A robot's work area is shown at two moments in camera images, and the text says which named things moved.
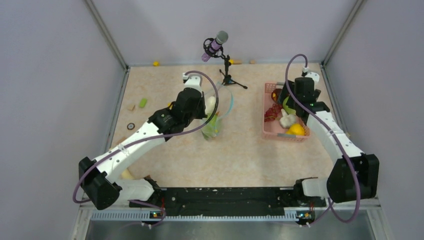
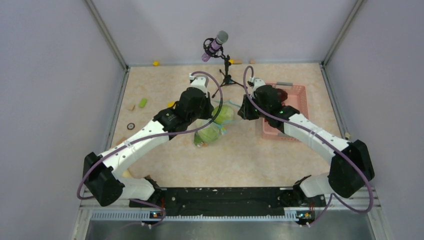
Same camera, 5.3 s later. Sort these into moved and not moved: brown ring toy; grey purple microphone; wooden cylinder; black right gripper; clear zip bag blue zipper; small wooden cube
Moved: black right gripper; clear zip bag blue zipper
Not moved: grey purple microphone; brown ring toy; small wooden cube; wooden cylinder
